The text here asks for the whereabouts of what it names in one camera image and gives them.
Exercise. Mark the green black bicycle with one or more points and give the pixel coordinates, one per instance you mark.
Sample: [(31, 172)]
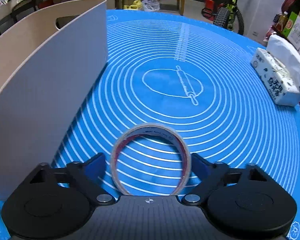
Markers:
[(224, 14)]

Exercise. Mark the beige plastic storage bin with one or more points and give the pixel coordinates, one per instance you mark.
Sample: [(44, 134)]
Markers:
[(48, 63)]

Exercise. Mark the green white carton box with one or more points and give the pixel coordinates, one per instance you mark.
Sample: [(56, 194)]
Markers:
[(292, 30)]

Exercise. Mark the white refrigerator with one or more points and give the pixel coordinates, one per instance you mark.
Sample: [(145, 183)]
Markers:
[(258, 17)]

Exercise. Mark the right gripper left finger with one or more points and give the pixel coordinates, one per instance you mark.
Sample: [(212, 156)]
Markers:
[(83, 176)]

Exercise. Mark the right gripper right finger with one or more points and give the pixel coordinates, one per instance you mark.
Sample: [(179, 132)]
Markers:
[(211, 177)]

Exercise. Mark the black metal shelf rack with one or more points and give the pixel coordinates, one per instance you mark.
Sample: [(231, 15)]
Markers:
[(19, 8)]

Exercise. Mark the clear adhesive tape roll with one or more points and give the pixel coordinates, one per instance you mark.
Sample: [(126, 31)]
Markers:
[(150, 158)]

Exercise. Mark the white tissue pack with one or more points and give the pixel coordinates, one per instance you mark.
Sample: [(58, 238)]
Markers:
[(278, 67)]

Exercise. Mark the yellow detergent jug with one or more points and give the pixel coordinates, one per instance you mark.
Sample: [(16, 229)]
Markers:
[(136, 5)]

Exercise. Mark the white plastic bag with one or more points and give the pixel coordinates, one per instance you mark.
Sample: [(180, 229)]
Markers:
[(150, 5)]

